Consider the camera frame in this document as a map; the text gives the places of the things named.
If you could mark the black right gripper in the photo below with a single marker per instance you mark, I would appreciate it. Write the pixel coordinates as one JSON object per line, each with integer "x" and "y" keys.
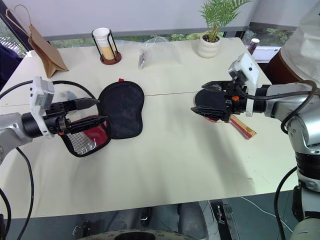
{"x": 232, "y": 106}

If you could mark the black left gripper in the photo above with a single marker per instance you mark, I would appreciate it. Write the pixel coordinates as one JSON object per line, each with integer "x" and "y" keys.
{"x": 56, "y": 120}

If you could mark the black red paddle bag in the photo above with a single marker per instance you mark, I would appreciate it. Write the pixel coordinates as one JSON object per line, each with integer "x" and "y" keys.
{"x": 122, "y": 110}

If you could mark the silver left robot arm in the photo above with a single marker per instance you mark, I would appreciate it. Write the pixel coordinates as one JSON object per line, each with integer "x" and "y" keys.
{"x": 10, "y": 130}

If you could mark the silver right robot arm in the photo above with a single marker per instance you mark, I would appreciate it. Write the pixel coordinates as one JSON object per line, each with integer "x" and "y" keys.
{"x": 287, "y": 100}

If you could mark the white ribbed plant pot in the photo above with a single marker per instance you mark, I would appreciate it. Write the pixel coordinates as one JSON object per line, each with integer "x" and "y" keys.
{"x": 208, "y": 48}

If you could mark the cup in black holder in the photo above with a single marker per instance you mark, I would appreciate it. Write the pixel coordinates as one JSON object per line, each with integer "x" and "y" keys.
{"x": 111, "y": 62}

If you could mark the purple can with white lid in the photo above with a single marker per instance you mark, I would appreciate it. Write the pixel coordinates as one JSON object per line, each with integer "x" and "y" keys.
{"x": 253, "y": 46}

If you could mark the clear plastic bag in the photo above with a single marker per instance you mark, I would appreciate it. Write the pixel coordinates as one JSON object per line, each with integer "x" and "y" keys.
{"x": 162, "y": 52}

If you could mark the brown paper bag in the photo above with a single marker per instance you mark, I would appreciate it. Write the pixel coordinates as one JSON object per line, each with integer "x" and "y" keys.
{"x": 47, "y": 55}

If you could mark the stack of paper cups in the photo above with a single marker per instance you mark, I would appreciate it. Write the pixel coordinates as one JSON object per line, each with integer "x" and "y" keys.
{"x": 102, "y": 37}

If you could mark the green palm plant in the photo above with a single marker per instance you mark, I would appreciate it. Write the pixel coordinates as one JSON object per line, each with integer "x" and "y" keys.
{"x": 220, "y": 12}

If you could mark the dark navy shape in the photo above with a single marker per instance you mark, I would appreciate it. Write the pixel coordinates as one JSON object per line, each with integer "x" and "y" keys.
{"x": 8, "y": 65}

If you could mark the white window blind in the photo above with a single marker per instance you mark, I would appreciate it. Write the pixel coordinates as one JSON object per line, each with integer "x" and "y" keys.
{"x": 275, "y": 11}
{"x": 125, "y": 15}

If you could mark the person's white shirt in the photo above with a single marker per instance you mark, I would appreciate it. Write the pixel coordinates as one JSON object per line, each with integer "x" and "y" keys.
{"x": 305, "y": 45}

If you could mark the dark grey rounded shape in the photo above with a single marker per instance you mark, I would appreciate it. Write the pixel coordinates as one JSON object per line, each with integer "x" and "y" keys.
{"x": 193, "y": 220}

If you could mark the black metal table leg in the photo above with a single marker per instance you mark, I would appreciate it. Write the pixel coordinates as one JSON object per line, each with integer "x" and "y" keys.
{"x": 228, "y": 222}

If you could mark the grey curved rim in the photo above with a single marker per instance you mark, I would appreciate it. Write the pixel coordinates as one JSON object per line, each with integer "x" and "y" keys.
{"x": 105, "y": 236}

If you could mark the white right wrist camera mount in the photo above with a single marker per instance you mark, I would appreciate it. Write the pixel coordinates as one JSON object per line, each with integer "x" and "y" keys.
{"x": 247, "y": 67}

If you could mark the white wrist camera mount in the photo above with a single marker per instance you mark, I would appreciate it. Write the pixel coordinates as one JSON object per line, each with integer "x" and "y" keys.
{"x": 247, "y": 67}
{"x": 37, "y": 87}

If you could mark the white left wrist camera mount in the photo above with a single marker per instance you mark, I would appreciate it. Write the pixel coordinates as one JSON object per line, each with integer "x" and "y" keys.
{"x": 37, "y": 87}

